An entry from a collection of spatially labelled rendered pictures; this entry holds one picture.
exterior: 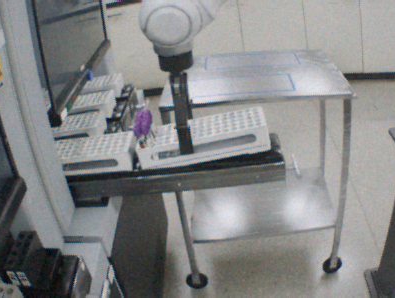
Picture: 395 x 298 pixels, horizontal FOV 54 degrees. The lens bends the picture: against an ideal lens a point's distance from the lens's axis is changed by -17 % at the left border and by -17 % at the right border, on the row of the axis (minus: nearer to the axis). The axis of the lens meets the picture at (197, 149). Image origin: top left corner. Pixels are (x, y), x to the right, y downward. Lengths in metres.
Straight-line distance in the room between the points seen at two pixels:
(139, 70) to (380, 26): 2.04
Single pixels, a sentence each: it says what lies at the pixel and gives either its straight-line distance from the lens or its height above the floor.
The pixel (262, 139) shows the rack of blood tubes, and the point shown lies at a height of 0.86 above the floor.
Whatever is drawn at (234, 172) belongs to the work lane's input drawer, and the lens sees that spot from 1.02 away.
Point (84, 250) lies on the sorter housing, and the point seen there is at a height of 0.73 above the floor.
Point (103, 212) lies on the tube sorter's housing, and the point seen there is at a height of 0.73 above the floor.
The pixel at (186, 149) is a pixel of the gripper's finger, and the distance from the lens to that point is 1.00.
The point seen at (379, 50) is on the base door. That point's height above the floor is 0.29.
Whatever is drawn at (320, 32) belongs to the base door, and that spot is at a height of 0.45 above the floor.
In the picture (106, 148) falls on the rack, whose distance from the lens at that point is 1.08.
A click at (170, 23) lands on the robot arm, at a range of 0.71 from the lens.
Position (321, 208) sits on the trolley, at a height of 0.28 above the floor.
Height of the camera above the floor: 1.36
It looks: 30 degrees down
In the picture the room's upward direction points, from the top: 8 degrees counter-clockwise
